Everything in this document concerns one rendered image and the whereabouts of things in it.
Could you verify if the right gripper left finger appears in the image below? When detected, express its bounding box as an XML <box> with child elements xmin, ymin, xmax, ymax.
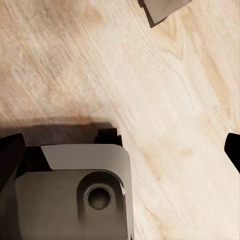
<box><xmin>0</xmin><ymin>133</ymin><xmax>26</xmax><ymax>193</ymax></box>

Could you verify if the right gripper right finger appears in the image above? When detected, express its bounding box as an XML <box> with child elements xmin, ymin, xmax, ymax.
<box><xmin>224</xmin><ymin>132</ymin><xmax>240</xmax><ymax>173</ymax></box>

